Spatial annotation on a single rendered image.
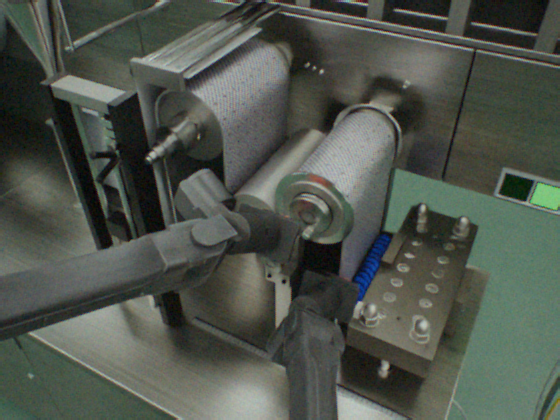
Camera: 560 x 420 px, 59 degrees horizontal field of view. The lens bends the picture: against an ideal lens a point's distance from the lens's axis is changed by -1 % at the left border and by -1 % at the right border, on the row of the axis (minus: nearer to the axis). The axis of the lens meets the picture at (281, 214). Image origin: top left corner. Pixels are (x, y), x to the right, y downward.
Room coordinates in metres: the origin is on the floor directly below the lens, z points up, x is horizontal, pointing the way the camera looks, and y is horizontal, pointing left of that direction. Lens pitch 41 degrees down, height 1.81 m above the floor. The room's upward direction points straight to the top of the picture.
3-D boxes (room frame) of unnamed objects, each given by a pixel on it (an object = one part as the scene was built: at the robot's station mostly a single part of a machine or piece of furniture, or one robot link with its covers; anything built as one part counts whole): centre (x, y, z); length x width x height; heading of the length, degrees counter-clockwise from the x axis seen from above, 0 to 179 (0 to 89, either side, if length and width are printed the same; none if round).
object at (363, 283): (0.71, -0.18, 1.03); 0.21 x 0.04 x 0.03; 152
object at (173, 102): (0.88, 0.10, 1.33); 0.25 x 0.14 x 0.14; 152
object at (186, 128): (0.74, 0.18, 1.33); 0.06 x 0.06 x 0.06; 62
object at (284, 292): (0.63, 0.00, 1.05); 0.06 x 0.05 x 0.31; 152
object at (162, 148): (0.69, 0.21, 1.33); 0.06 x 0.03 x 0.03; 152
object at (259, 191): (0.81, -0.01, 1.17); 0.26 x 0.12 x 0.12; 152
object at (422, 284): (0.70, -0.29, 1.00); 0.40 x 0.16 x 0.06; 152
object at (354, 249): (0.72, -0.16, 1.10); 0.23 x 0.01 x 0.18; 152
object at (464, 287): (0.67, -0.38, 0.96); 0.10 x 0.03 x 0.11; 152
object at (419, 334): (0.54, -0.25, 1.05); 0.04 x 0.04 x 0.04
